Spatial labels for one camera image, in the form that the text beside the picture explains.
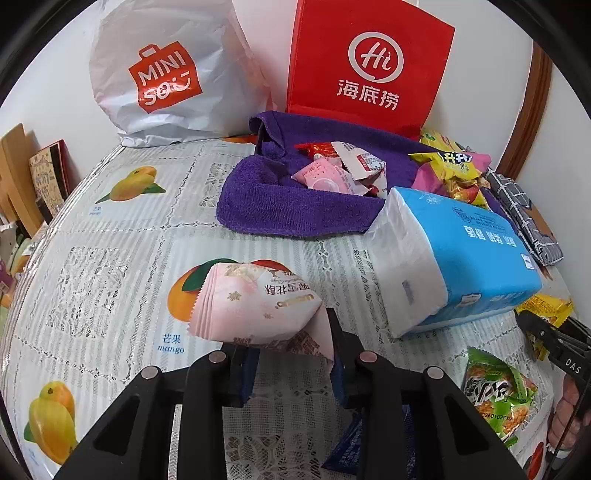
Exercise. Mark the wooden board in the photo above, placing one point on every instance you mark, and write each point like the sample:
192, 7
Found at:
18, 175

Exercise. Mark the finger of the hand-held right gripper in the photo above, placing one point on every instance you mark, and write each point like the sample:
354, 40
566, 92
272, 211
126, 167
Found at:
538, 332

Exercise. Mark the red candy packet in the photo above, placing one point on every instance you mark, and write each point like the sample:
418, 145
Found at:
318, 148

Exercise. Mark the yellow black print snack packet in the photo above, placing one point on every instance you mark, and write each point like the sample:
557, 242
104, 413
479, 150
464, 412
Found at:
445, 161

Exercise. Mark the purple towel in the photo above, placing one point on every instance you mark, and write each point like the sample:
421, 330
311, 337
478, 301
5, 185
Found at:
258, 198

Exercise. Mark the dark blue packet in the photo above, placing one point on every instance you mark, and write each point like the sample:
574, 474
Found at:
348, 443

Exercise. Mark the blue tissue pack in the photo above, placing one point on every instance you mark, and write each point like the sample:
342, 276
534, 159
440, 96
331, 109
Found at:
471, 249

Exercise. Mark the bright pink snack packet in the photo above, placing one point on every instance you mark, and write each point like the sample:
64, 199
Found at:
481, 161

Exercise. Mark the pink round snack packet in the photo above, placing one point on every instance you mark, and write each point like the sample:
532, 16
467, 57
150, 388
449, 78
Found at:
318, 174

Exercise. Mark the white plastic bag red logo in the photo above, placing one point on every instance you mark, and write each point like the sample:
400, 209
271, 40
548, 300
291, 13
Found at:
207, 115

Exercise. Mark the brown wooden frame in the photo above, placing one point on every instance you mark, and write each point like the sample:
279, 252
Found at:
531, 106

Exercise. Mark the white panda print snack packet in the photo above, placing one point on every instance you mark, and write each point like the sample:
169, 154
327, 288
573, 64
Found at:
362, 161

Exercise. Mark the yellow chips bag green label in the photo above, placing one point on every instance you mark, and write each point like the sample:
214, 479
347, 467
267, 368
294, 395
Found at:
431, 137

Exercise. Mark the red paper bag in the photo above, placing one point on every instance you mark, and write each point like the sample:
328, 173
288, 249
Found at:
323, 55

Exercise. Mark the person's right hand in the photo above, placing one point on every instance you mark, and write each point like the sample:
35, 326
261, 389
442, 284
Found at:
563, 415

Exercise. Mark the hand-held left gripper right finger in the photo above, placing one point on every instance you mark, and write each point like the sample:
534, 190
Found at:
339, 385

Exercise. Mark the grey checked cloth bag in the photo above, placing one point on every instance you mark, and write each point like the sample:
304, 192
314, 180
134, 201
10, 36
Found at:
521, 207

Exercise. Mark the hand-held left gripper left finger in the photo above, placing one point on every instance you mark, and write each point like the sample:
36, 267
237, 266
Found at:
244, 376

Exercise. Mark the pale pink snack packet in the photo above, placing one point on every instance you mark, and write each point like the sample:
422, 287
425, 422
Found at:
258, 304

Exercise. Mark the brown printed box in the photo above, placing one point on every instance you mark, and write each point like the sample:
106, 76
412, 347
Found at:
48, 180

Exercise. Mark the yellow red snack packet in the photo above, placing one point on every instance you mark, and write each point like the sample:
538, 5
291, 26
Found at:
461, 194

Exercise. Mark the green snack packet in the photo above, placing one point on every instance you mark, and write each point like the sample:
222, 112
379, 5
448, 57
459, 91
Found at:
494, 392

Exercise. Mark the fruit printed tablecloth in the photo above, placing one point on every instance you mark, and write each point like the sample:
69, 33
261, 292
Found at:
115, 258

